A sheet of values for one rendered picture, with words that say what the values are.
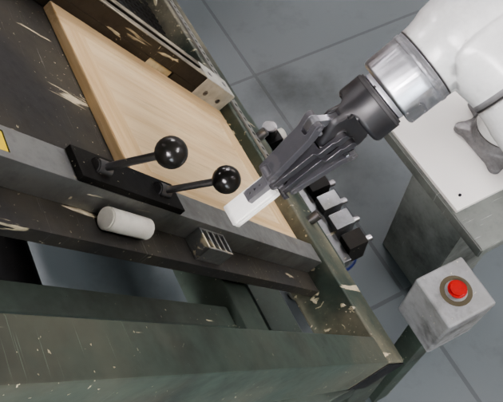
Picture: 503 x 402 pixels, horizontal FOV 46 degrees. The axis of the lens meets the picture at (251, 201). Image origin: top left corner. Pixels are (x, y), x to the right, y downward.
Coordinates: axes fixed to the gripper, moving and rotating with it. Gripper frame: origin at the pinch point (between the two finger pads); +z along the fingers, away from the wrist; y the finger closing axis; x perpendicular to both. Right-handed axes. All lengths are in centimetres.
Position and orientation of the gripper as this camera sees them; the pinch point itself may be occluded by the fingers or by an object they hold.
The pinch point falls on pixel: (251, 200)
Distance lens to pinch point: 74.3
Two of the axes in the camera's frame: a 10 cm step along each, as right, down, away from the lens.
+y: 4.8, 2.1, 8.5
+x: -4.5, -7.7, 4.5
